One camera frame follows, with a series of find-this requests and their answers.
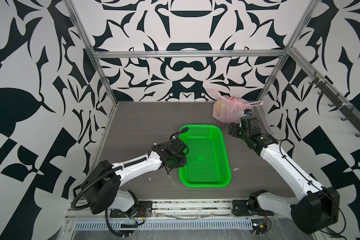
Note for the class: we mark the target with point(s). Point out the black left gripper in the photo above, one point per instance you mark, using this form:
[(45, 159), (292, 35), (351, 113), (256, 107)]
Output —
[(184, 162)]

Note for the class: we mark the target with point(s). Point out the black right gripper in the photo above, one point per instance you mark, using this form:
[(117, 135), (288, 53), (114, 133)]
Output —
[(234, 127)]

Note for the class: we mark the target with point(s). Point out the pink plastic bag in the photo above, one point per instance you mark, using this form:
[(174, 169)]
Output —
[(230, 109)]

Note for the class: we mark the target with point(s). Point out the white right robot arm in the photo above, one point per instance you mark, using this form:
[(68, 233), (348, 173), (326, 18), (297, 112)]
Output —
[(314, 206)]

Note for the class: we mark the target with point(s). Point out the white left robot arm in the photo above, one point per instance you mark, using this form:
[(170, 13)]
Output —
[(100, 191)]

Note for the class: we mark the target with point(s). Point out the green plastic perforated basket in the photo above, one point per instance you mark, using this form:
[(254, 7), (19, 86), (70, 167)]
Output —
[(207, 159)]

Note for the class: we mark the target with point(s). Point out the aluminium frame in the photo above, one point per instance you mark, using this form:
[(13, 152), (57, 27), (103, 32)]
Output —
[(256, 50)]

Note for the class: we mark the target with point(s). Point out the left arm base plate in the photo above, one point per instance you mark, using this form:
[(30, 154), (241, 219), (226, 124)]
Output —
[(142, 209)]

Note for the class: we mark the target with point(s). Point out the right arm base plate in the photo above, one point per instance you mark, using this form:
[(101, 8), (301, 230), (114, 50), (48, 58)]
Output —
[(250, 207)]

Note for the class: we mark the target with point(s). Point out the grey hook rail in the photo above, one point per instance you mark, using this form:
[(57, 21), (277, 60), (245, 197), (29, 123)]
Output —
[(338, 101)]

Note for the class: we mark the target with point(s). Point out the white slotted cable duct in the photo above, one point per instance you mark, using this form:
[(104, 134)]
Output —
[(196, 224)]

